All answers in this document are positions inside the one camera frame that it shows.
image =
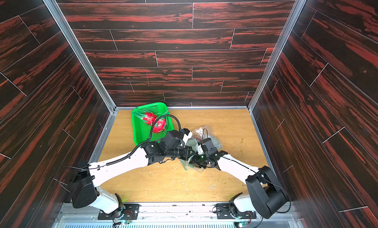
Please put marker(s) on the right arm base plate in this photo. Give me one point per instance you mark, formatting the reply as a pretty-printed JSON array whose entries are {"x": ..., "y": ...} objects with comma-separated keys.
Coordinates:
[{"x": 229, "y": 211}]

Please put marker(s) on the red green dragon fruit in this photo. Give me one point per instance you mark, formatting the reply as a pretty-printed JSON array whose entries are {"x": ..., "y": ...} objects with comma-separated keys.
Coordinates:
[{"x": 145, "y": 116}]

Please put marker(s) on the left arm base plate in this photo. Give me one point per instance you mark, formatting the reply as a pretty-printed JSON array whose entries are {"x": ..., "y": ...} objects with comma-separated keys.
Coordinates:
[{"x": 129, "y": 212}]

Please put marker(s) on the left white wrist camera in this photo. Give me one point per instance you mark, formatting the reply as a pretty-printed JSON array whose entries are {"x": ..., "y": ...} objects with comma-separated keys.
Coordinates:
[{"x": 187, "y": 134}]

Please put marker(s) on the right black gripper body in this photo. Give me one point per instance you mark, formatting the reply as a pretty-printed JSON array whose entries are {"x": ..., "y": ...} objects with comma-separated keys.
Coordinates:
[{"x": 200, "y": 156}]

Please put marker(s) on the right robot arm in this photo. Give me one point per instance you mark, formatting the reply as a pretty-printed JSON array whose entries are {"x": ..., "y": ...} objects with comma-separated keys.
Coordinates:
[{"x": 265, "y": 193}]

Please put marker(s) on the green plastic perforated basket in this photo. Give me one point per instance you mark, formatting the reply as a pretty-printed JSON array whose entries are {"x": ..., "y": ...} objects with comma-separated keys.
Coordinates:
[{"x": 141, "y": 131}]

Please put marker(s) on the clear zip-top bag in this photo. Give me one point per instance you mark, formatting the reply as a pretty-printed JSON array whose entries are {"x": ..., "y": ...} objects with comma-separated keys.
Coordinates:
[
  {"x": 189, "y": 164},
  {"x": 204, "y": 132}
]

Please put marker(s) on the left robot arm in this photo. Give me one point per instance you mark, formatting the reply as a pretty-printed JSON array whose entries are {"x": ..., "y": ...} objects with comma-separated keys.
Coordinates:
[{"x": 86, "y": 189}]

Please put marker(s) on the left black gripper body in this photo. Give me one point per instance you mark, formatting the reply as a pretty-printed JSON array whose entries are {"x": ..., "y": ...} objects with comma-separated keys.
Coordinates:
[{"x": 184, "y": 154}]

